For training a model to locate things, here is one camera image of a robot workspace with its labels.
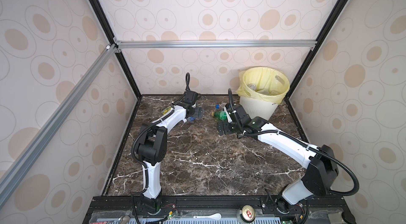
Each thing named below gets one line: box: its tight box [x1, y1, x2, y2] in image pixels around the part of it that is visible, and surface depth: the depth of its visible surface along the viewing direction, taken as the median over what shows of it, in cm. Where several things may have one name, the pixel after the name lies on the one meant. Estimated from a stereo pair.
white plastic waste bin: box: [239, 96, 280, 121], surface depth 92 cm
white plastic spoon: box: [193, 212, 222, 220], surface depth 72 cm
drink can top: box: [240, 204, 256, 224], surface depth 64 cm
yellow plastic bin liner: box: [235, 66, 291, 105], surface depth 99 cm
